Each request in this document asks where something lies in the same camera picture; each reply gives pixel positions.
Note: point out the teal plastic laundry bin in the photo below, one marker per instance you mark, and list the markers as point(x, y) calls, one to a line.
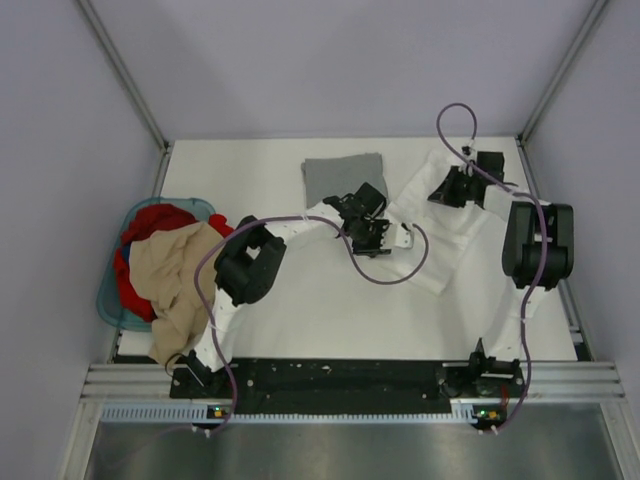
point(108, 302)

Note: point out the left aluminium corner post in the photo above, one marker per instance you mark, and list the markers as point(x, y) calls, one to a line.
point(121, 71)

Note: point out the aluminium frame front rail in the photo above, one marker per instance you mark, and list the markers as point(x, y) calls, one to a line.
point(562, 381)

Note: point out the beige t-shirt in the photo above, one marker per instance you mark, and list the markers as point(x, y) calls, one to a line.
point(162, 269)

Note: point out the folded grey t-shirt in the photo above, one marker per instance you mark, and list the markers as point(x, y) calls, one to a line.
point(325, 177)

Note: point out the red t-shirt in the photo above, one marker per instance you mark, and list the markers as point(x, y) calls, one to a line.
point(160, 217)

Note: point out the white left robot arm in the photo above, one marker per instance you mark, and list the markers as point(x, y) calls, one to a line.
point(248, 261)

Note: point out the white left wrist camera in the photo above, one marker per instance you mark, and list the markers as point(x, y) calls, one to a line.
point(400, 236)

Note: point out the right aluminium corner post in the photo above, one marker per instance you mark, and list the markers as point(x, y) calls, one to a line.
point(578, 45)

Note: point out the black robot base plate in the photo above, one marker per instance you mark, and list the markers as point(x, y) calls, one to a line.
point(338, 386)

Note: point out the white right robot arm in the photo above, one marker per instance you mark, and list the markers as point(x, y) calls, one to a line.
point(537, 252)

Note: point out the white daisy print t-shirt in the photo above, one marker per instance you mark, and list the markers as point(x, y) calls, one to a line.
point(450, 231)

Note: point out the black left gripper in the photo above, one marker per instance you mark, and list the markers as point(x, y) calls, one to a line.
point(375, 247)

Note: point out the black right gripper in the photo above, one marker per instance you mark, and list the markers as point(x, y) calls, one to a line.
point(443, 193)

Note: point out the aluminium corner post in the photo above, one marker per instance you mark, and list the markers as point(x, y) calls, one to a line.
point(578, 45)
point(121, 71)

